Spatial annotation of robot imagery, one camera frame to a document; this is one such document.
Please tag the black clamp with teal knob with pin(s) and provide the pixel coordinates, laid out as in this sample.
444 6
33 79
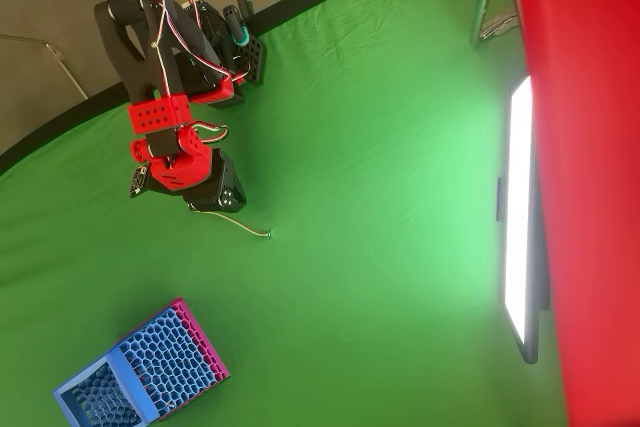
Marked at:
240 29

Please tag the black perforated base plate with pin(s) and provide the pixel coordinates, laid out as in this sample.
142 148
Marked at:
254 59

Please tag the thin metal rod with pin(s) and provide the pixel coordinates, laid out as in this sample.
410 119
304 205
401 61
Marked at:
65 69

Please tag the blue mesh basket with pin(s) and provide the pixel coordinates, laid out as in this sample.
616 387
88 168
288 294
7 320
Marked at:
160 362

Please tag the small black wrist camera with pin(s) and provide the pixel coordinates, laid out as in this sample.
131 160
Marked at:
138 182

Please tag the black monitor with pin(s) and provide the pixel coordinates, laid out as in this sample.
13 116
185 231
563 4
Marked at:
517 207

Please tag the pink honeycomb basket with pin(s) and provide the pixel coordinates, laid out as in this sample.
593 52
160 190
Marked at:
205 342

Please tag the red blurred foreground panel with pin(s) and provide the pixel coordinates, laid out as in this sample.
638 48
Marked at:
590 187

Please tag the green tablecloth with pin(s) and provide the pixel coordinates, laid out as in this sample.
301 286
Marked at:
350 227

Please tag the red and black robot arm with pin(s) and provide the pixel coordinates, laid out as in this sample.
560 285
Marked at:
155 117

